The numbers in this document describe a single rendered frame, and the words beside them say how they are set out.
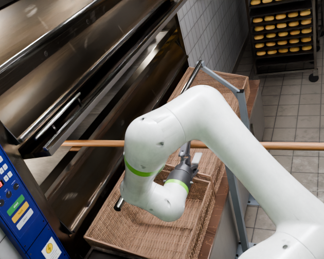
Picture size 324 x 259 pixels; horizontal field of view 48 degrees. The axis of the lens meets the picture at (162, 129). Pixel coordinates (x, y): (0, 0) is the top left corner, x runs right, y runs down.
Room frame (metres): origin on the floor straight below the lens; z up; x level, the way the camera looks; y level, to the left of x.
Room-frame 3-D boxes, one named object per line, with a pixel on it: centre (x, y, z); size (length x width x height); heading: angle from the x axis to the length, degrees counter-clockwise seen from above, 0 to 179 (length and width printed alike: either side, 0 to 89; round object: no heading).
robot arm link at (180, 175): (1.04, 0.00, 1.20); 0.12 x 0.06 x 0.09; 61
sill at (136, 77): (2.03, 0.13, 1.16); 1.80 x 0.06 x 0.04; 150
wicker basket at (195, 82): (2.41, -0.43, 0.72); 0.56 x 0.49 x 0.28; 150
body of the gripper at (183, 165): (1.10, -0.04, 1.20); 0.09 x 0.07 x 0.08; 151
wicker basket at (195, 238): (1.38, 0.17, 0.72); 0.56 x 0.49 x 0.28; 150
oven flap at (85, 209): (2.02, 0.11, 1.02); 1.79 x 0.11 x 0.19; 150
